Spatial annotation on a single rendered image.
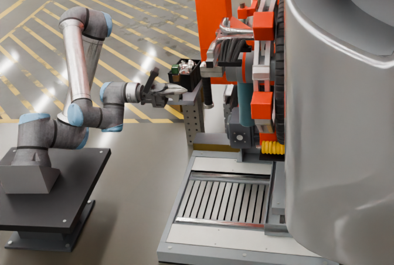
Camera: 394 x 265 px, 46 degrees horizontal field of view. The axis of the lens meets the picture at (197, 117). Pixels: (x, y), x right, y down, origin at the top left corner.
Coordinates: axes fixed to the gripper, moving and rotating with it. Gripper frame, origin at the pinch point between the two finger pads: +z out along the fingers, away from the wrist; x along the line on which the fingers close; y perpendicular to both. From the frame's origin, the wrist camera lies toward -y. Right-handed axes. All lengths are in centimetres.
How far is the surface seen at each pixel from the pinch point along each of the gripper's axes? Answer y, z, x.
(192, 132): 73, -21, -73
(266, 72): -13.3, 35.4, 9.9
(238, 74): -2.2, 21.5, -10.0
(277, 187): 60, 37, -11
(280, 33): -26.7, 40.2, 4.9
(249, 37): -17.7, 26.5, -12.9
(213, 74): -8.6, 13.8, 2.5
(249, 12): 35, 4, -184
